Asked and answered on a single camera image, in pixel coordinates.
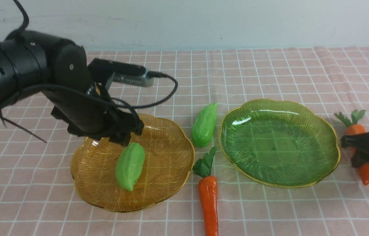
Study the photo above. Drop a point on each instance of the amber glass plate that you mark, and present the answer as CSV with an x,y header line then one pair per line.
x,y
169,160

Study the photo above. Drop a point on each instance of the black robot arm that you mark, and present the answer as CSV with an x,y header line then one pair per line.
x,y
32,62

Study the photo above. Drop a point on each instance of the orange toy carrot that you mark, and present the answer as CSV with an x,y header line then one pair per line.
x,y
353,128
208,192

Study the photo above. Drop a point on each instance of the green glass plate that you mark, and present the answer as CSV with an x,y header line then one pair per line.
x,y
279,143

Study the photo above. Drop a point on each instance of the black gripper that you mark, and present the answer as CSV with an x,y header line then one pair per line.
x,y
82,104

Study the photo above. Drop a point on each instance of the green bitter gourd toy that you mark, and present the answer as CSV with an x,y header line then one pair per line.
x,y
204,125
129,166

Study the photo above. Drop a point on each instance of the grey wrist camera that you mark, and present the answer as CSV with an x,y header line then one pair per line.
x,y
106,72

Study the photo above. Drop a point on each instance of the pink checkered tablecloth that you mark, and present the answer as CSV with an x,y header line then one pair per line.
x,y
37,196

